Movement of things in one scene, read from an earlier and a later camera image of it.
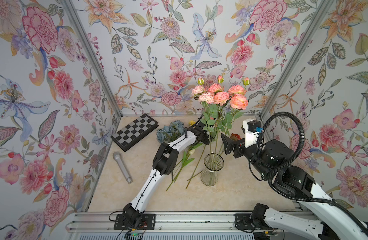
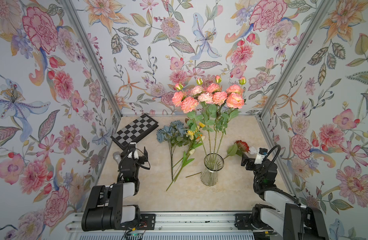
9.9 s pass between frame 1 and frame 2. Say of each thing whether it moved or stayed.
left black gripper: moved
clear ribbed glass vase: stayed
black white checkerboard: stayed
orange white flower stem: stayed
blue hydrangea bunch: stayed
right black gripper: moved
